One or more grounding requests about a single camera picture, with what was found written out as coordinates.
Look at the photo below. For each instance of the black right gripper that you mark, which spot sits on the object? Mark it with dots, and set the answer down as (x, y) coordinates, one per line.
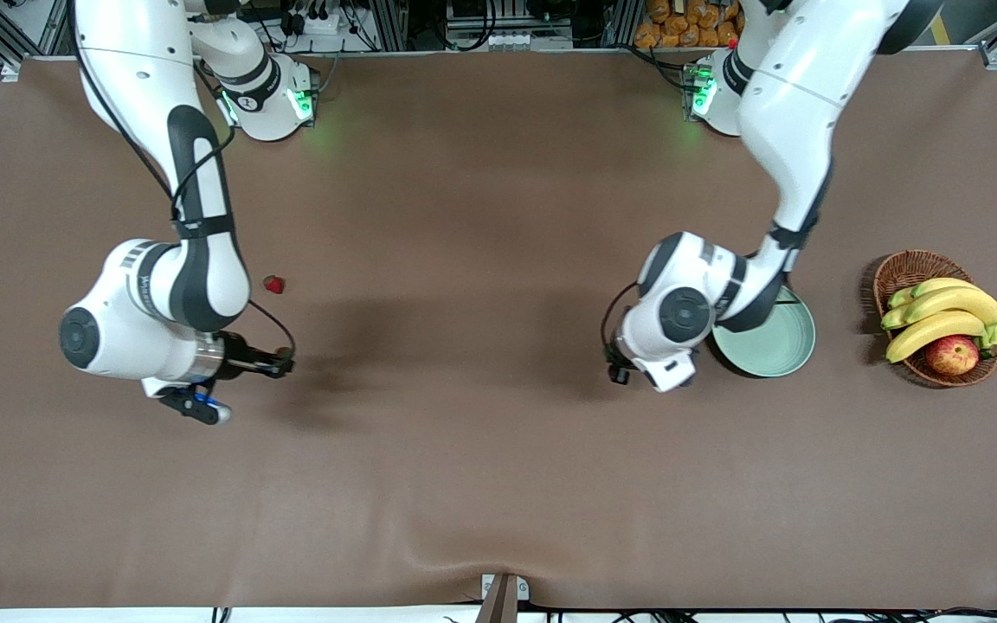
(243, 360)

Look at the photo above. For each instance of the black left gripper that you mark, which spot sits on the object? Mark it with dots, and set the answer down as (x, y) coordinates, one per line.
(618, 362)

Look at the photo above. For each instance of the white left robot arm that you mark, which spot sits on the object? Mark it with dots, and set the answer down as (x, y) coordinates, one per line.
(793, 104)

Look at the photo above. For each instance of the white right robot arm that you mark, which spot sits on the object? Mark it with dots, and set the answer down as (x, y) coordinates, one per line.
(135, 69)

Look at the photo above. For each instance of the pale green round plate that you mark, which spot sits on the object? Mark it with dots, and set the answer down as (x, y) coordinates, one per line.
(775, 346)

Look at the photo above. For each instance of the large brown table mat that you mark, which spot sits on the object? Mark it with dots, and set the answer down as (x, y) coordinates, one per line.
(464, 433)

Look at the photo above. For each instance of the brown wicker basket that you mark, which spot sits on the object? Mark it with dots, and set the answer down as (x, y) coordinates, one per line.
(905, 268)

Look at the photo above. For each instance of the long yellow banana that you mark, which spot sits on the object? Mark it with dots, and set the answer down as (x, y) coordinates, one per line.
(957, 298)
(931, 329)

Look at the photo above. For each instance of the small greenish yellow banana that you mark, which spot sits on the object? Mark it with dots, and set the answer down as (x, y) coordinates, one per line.
(931, 285)

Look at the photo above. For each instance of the red yellow apple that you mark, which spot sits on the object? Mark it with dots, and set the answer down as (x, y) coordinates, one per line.
(953, 355)

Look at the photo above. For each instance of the white connector strip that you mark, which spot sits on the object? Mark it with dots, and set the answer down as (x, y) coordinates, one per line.
(507, 40)

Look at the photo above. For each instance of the white power strip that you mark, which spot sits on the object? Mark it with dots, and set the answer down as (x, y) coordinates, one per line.
(325, 24)

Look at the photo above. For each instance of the pile of orange bread rolls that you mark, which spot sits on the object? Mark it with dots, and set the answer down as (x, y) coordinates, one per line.
(680, 26)

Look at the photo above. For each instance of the black electronics box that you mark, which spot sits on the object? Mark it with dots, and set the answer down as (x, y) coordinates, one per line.
(468, 9)

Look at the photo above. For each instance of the grey bracket with brown bar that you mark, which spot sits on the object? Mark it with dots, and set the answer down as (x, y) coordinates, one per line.
(498, 606)

